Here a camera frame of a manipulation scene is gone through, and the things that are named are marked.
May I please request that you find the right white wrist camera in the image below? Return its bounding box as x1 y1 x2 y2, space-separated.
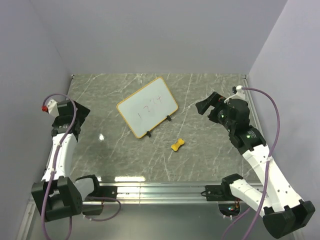
224 85 246 104

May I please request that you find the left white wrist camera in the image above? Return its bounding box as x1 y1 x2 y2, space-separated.
41 98 59 118

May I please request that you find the yellow framed whiteboard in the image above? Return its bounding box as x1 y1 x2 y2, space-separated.
116 77 179 139

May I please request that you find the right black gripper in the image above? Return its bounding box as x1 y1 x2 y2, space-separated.
195 91 234 132

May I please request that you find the yellow bone-shaped eraser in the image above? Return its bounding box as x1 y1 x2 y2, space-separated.
171 138 185 152

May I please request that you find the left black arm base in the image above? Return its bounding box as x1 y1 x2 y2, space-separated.
82 185 118 217

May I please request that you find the aluminium front rail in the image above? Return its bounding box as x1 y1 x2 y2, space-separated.
82 181 266 205

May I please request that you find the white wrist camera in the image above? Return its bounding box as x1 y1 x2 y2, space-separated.
224 85 246 104
41 98 59 118

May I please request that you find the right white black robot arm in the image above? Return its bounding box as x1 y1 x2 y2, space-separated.
195 90 316 239

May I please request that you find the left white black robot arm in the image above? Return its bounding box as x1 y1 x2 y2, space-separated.
31 98 101 222

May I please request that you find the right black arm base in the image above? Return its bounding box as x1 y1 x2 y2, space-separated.
200 185 241 218

